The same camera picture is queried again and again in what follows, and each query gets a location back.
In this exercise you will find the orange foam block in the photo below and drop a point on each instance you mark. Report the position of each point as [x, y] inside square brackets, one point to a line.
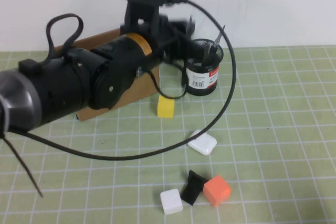
[217, 190]

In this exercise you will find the green checked table cloth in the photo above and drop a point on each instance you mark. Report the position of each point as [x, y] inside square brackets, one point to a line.
[262, 142]

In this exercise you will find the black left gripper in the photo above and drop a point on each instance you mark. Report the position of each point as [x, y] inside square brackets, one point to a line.
[169, 40]

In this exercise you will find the white foam block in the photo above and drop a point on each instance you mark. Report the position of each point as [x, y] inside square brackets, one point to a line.
[171, 200]

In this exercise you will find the black mesh pen holder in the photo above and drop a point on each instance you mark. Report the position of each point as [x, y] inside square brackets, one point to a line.
[202, 77]

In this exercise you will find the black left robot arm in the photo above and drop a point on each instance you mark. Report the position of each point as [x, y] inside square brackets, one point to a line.
[65, 85]

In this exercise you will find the white earbuds case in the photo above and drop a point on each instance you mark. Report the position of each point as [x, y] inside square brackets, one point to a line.
[203, 144]

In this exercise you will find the black foam block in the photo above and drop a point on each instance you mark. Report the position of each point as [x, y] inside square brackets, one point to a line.
[193, 187]

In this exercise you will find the brown cardboard box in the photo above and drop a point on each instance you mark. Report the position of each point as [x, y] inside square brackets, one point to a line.
[141, 90]

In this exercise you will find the yellow foam block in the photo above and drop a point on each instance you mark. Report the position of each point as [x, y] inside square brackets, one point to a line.
[166, 107]

